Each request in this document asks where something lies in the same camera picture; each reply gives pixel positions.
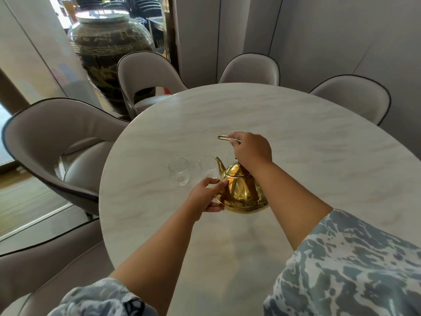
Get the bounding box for person's left hand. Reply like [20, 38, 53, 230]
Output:
[184, 177, 230, 223]

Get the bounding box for person's right hand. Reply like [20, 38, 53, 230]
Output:
[229, 132, 273, 176]

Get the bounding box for gold metal teapot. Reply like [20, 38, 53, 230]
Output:
[214, 135, 269, 214]

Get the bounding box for person's right forearm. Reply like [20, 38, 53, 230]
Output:
[243, 160, 333, 251]

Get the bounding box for person's left forearm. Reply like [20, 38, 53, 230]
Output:
[109, 207, 199, 316]

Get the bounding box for clear drinking glass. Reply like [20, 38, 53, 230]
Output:
[199, 155, 220, 180]
[168, 158, 191, 188]

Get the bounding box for beige upholstered chair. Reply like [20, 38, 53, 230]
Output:
[117, 51, 188, 121]
[217, 53, 281, 87]
[309, 74, 392, 126]
[0, 218, 116, 316]
[1, 97, 131, 221]

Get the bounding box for blue white patterned shirt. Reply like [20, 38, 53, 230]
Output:
[56, 209, 421, 316]

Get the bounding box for large dark ceramic jar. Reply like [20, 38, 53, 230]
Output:
[67, 20, 155, 116]

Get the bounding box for grey jar lid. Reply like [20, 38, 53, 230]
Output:
[75, 12, 131, 25]

